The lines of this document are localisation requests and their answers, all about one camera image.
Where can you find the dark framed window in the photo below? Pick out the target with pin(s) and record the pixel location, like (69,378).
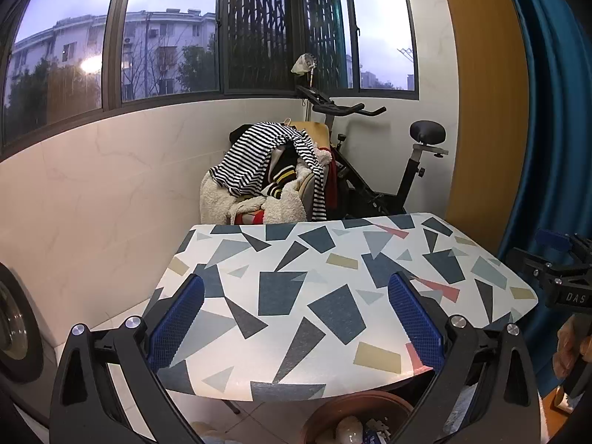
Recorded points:
(379,23)
(171,32)

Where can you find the red garment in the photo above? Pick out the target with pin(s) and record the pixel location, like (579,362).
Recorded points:
(333,180)

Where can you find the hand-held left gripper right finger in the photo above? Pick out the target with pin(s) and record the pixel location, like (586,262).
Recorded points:
(416,319)

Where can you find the white plastic bag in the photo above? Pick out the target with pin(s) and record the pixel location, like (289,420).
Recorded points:
(303,64)

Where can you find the geometric patterned table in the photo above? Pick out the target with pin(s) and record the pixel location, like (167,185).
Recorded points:
(296,286)

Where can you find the black yellow striped garment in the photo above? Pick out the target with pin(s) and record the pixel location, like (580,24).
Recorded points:
(282,175)

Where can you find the white fleece blanket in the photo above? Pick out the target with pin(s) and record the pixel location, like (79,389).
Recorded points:
(215,203)

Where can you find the blue curtain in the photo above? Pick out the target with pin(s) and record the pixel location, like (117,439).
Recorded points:
(559,101)

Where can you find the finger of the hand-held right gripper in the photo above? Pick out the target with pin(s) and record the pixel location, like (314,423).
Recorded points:
(552,239)
(527,261)

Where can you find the yellow wooden panel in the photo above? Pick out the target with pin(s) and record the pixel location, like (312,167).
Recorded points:
(490,101)

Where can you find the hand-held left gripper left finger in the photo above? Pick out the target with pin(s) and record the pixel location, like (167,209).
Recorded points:
(178,319)

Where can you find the thin metal pole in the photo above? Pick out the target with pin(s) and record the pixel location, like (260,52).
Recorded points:
(309,111)

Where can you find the black exercise bike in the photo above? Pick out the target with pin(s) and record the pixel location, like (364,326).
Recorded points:
(409,175)

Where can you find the yellow wooden chair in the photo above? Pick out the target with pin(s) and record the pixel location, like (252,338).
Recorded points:
(319,132)

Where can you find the striped shirt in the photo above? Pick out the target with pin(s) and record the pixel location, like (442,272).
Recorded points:
(249,162)

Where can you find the brown trash bin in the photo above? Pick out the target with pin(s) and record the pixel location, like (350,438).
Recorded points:
(319,418)

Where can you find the person's right hand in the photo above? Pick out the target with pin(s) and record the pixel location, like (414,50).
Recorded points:
(565,351)

